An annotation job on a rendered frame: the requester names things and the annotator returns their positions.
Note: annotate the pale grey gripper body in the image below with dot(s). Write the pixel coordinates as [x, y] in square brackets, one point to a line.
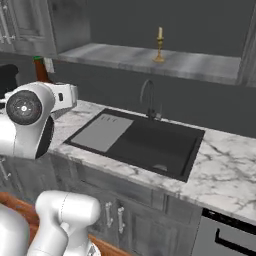
[61, 111]

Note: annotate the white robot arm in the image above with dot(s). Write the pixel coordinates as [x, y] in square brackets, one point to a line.
[26, 133]

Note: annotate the brown beer bottle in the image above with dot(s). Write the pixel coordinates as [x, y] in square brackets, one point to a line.
[41, 71]

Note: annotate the cream candle in brass holder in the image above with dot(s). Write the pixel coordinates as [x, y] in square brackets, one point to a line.
[159, 43]

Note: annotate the black countertop appliance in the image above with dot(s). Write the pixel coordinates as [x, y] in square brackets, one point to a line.
[7, 80]

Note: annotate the grey base cupboard door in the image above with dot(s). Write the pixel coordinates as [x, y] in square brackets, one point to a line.
[146, 230]
[100, 200]
[20, 176]

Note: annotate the black sink basin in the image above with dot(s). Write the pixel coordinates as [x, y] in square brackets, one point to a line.
[143, 143]

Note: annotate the dark grey sink tap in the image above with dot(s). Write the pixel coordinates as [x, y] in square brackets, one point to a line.
[149, 100]

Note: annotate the grey false drawer front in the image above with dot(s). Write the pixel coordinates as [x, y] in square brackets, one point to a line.
[125, 186]

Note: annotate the grey dishwasher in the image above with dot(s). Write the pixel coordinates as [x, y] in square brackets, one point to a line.
[226, 238]

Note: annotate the white wall outlet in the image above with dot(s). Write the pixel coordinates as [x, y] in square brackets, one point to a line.
[49, 65]

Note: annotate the grey closed wall cabinet door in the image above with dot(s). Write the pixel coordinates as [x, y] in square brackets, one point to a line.
[26, 23]

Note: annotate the grey open wall cabinet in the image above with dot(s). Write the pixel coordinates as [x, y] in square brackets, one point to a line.
[150, 61]

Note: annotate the grey open wall cabinet door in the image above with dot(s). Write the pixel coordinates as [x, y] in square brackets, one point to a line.
[248, 43]

